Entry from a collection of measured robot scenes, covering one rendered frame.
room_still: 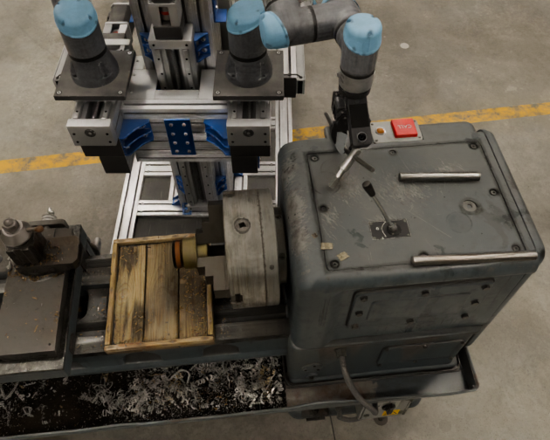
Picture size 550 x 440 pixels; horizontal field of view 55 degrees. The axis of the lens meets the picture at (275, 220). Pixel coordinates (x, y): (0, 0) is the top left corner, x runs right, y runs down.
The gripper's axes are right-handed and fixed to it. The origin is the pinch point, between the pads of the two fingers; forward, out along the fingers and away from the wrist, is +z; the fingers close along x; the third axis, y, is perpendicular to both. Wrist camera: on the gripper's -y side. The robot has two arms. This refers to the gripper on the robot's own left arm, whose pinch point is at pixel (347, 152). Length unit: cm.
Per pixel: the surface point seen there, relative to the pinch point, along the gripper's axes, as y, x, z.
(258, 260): -22.4, 24.3, 10.9
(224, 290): -25.0, 33.4, 19.6
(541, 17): 225, -197, 129
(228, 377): -30, 37, 73
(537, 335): -6, -102, 131
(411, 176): -7.2, -15.3, 3.0
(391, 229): -21.3, -7.1, 4.1
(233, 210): -10.2, 29.4, 6.6
